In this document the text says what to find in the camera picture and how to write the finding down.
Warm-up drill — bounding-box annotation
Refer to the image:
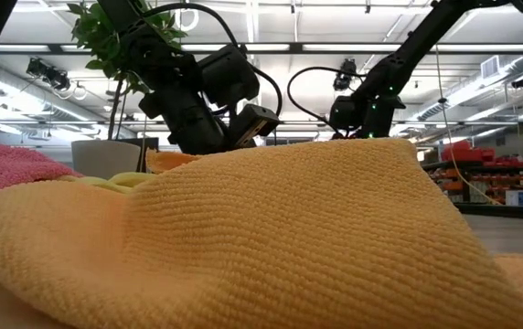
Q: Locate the orange microfiber towel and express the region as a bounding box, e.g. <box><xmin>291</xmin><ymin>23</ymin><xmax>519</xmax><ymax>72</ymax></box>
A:
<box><xmin>144</xmin><ymin>148</ymin><xmax>203</xmax><ymax>175</ymax></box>
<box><xmin>0</xmin><ymin>138</ymin><xmax>523</xmax><ymax>329</ymax></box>

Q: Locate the pink microfiber towel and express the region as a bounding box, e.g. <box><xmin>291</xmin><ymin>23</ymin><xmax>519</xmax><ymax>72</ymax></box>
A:
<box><xmin>0</xmin><ymin>140</ymin><xmax>84</xmax><ymax>232</ymax></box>

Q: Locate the yellow microfiber towel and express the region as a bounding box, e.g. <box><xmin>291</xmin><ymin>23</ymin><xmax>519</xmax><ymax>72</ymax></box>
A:
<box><xmin>58</xmin><ymin>171</ymin><xmax>157</xmax><ymax>196</ymax></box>

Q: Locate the white plant pot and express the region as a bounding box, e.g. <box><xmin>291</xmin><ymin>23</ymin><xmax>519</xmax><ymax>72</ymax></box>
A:
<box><xmin>70</xmin><ymin>139</ymin><xmax>143</xmax><ymax>180</ymax></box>

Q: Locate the shelf with red bins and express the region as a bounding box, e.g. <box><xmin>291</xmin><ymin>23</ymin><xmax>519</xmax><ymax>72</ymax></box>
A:
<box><xmin>421</xmin><ymin>140</ymin><xmax>523</xmax><ymax>205</ymax></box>

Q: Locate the green leafy plant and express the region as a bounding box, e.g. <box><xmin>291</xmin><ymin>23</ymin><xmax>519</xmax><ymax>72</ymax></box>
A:
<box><xmin>67</xmin><ymin>0</ymin><xmax>189</xmax><ymax>143</ymax></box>

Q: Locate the white ceiling vent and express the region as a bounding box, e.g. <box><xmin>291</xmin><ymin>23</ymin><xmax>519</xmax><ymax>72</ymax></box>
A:
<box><xmin>480</xmin><ymin>55</ymin><xmax>501</xmax><ymax>80</ymax></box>

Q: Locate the black ceiling camera with cable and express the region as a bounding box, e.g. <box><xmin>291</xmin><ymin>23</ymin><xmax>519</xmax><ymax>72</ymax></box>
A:
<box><xmin>333</xmin><ymin>58</ymin><xmax>364</xmax><ymax>91</ymax></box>

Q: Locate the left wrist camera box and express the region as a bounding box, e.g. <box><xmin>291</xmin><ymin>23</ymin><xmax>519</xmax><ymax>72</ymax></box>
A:
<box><xmin>229</xmin><ymin>103</ymin><xmax>282</xmax><ymax>149</ymax></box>

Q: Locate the yellow hanging cable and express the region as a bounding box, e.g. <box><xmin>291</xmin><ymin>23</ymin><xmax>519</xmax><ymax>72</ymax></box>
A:
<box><xmin>432</xmin><ymin>43</ymin><xmax>503</xmax><ymax>206</ymax></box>

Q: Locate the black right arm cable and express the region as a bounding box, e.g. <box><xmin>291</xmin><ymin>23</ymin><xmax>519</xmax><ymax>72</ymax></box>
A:
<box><xmin>287</xmin><ymin>67</ymin><xmax>368</xmax><ymax>136</ymax></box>

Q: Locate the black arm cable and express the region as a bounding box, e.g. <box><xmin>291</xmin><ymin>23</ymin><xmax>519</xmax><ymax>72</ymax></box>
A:
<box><xmin>287</xmin><ymin>67</ymin><xmax>368</xmax><ymax>136</ymax></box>
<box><xmin>142</xmin><ymin>2</ymin><xmax>284</xmax><ymax>118</ymax></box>

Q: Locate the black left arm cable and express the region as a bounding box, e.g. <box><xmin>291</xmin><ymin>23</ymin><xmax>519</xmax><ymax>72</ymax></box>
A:
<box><xmin>142</xmin><ymin>2</ymin><xmax>284</xmax><ymax>118</ymax></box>

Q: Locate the white cable ring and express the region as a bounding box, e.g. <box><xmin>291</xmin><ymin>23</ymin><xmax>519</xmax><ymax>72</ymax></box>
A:
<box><xmin>174</xmin><ymin>6</ymin><xmax>201</xmax><ymax>33</ymax></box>

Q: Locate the black ceiling camera cluster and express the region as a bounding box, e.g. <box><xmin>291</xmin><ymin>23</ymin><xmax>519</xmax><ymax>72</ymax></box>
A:
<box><xmin>26</xmin><ymin>57</ymin><xmax>71</xmax><ymax>91</ymax></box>

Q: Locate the black overhead frame bar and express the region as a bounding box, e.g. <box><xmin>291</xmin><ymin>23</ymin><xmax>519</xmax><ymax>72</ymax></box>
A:
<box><xmin>0</xmin><ymin>42</ymin><xmax>523</xmax><ymax>56</ymax></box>

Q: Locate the black aluminium table frame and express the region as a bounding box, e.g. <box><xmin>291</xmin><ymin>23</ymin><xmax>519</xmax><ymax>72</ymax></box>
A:
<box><xmin>453</xmin><ymin>203</ymin><xmax>523</xmax><ymax>221</ymax></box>

